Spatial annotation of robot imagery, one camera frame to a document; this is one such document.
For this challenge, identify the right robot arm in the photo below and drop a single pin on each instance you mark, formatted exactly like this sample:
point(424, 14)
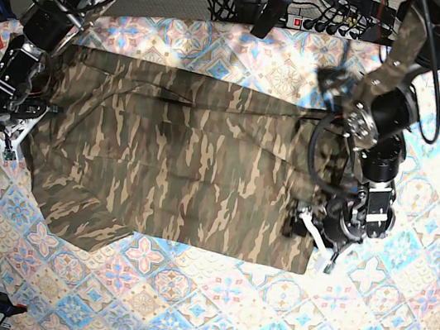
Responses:
point(26, 74)

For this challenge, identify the black blue clamp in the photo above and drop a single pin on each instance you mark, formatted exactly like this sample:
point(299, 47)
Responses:
point(9, 309)

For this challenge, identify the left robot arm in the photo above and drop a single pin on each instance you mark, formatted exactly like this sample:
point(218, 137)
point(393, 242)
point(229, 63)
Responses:
point(374, 112)

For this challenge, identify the camouflage T-shirt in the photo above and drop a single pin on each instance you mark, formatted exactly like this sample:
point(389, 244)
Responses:
point(142, 147)

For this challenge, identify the patterned tile tablecloth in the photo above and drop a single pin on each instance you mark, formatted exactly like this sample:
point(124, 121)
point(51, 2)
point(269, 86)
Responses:
point(143, 283)

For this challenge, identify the white power strip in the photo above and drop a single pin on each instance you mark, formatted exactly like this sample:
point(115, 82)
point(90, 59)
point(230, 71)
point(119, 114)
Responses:
point(349, 30)

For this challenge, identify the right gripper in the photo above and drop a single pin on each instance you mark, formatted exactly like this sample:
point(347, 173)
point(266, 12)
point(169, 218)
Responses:
point(14, 127)

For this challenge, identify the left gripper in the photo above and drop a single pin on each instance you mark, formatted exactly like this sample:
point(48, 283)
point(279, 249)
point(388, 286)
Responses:
point(298, 222)

